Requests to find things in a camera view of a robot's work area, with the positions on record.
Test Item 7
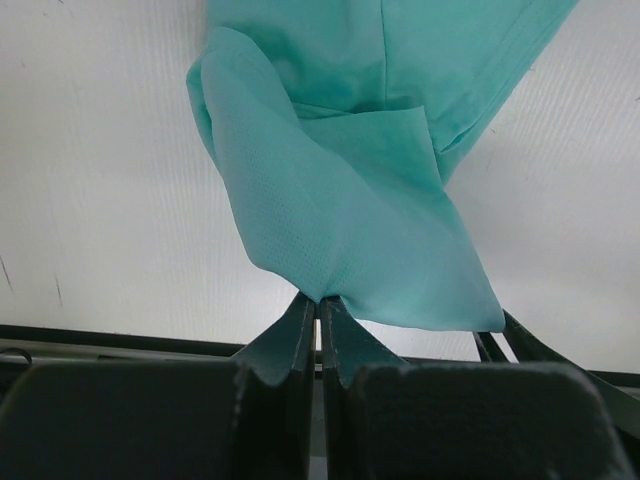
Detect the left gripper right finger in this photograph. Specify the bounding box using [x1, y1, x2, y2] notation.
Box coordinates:
[319, 298, 631, 479]

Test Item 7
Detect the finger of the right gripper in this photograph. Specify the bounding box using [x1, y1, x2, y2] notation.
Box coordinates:
[500, 308, 640, 436]
[473, 332, 509, 363]

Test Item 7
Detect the teal t shirt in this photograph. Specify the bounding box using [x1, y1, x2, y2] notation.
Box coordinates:
[187, 1, 573, 331]

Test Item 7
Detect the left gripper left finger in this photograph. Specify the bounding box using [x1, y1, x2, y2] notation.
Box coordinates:
[1, 295, 315, 479]

